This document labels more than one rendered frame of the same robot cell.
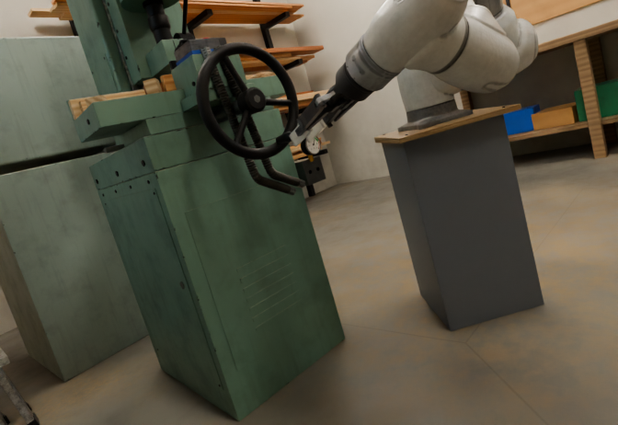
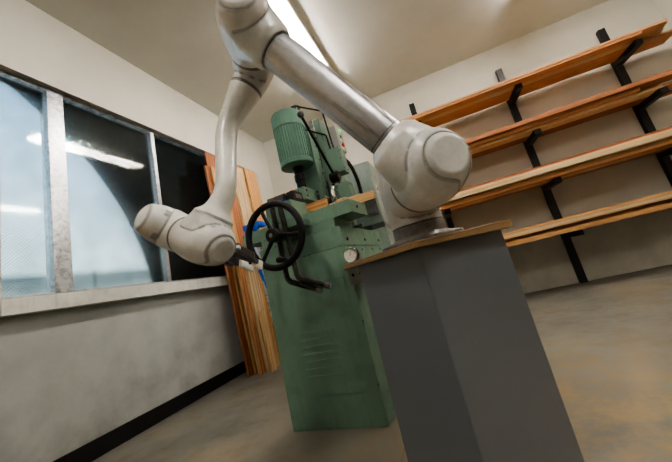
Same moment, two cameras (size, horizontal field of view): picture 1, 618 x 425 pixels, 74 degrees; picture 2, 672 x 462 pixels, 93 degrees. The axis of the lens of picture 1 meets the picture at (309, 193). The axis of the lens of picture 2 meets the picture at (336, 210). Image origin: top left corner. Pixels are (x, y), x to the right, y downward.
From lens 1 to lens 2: 1.37 m
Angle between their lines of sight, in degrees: 65
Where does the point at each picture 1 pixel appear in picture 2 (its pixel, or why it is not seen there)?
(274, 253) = (325, 330)
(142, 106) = (260, 235)
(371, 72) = not seen: hidden behind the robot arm
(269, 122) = (331, 237)
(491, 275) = (438, 447)
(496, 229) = (434, 390)
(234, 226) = (300, 306)
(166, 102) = not seen: hidden behind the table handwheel
